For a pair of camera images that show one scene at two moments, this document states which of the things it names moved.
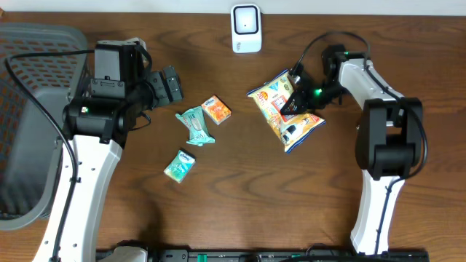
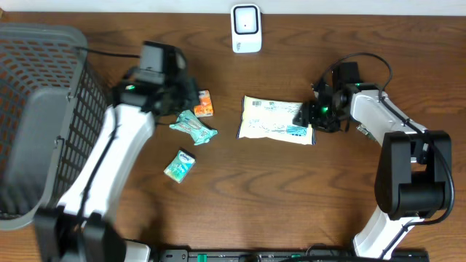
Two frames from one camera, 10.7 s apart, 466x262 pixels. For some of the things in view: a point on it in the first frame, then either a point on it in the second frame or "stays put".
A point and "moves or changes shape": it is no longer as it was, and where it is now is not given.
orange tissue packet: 217,110 to 204,108
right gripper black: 303,102 to 307,113
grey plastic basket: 31,152 stays put
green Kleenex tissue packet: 180,167 stays put
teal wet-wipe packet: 194,120 moves or changes shape
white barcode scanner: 246,28 stays put
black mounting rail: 325,255 stays put
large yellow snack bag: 292,128 moves or changes shape
